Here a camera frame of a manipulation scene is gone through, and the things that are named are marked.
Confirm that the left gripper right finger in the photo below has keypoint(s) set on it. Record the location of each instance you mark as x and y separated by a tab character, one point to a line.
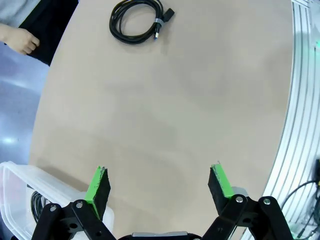
220	187

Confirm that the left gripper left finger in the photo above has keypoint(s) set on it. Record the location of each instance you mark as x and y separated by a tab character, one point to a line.
97	190

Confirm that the person's right hand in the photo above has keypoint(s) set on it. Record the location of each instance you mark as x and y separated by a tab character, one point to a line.
22	40

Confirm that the clear plastic storage container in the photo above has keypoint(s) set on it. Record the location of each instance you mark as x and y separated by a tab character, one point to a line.
15	180

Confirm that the person in grey hoodie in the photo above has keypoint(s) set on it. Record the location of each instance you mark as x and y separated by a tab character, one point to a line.
50	25

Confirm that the aluminium rail base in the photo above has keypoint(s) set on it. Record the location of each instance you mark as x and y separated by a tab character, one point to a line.
300	100

